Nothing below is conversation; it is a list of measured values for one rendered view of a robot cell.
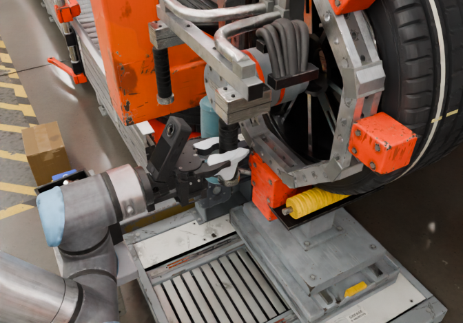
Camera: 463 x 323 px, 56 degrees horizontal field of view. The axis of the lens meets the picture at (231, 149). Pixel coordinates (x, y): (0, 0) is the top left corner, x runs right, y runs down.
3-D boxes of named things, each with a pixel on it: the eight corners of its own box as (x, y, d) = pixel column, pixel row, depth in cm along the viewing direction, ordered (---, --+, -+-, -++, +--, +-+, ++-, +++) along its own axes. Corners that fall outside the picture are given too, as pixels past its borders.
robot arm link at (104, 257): (69, 312, 77) (51, 268, 69) (71, 261, 86) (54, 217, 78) (123, 299, 79) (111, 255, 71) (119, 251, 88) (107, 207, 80)
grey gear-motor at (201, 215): (295, 204, 174) (304, 133, 153) (200, 243, 159) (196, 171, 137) (271, 177, 187) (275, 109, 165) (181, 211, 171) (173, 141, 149)
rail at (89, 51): (170, 173, 175) (165, 129, 161) (148, 181, 172) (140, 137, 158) (52, -8, 345) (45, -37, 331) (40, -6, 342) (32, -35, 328)
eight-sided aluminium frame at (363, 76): (351, 222, 101) (411, -17, 67) (328, 233, 98) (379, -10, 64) (237, 109, 138) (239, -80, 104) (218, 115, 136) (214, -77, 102)
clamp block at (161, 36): (193, 42, 102) (192, 21, 99) (157, 50, 99) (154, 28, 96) (184, 34, 106) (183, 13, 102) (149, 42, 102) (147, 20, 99)
